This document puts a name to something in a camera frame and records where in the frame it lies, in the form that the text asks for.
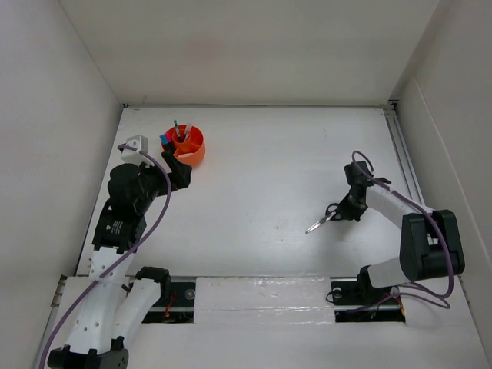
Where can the pink cap black highlighter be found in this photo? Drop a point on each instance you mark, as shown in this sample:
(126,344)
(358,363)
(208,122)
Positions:
(170,136)

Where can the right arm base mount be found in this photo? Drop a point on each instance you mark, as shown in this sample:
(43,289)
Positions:
(355,300)

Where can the green clear refill pen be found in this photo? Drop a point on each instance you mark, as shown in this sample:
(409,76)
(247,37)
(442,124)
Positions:
(177,130)

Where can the black handled scissors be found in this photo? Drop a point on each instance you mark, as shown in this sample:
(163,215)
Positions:
(331,214)

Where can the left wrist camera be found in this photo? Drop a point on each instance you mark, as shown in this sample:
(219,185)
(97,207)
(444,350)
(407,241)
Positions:
(131,154)

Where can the pink thin pen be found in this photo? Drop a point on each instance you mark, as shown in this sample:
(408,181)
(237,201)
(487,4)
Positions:
(188,131)

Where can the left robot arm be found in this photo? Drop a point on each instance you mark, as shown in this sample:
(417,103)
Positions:
(96,331)

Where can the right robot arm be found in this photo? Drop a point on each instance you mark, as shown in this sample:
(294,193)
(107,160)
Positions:
(430,251)

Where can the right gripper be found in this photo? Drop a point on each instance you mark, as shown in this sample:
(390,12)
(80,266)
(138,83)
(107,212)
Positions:
(350,213)

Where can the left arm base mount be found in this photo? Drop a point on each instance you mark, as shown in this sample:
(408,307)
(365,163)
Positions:
(178,309)

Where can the orange round organizer container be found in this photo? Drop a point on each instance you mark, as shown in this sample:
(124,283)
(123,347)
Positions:
(195,144)

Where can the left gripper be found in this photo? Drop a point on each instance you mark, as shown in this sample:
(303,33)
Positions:
(179,176)

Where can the blue cap black highlighter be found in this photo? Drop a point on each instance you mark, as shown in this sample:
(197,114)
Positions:
(166,143)

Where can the aluminium rail right edge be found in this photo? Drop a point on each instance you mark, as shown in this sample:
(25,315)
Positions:
(403,157)

